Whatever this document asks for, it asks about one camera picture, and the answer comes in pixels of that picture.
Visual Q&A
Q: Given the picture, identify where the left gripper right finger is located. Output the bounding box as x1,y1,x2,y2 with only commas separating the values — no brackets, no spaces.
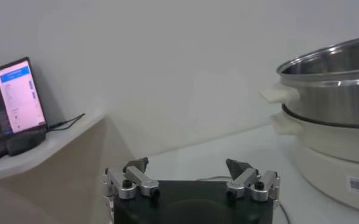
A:
226,158,281,202

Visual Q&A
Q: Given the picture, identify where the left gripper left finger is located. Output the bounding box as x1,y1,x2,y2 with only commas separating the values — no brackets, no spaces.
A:
104,156,161,200

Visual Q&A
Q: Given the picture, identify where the stainless steel steamer tray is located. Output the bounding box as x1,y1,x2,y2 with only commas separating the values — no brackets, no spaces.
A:
260,34,359,129

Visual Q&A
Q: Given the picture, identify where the white side table with mouse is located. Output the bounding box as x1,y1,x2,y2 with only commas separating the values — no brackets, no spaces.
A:
0,111,136,224

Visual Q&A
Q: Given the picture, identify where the black computer mouse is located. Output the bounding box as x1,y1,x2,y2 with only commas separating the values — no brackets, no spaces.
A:
6,127,47,157

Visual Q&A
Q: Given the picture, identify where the black laptop with blue banner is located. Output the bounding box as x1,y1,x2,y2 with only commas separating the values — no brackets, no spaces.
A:
0,57,49,165

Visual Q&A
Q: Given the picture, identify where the black laptop charger cable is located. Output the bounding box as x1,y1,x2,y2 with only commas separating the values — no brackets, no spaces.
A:
46,113,86,133

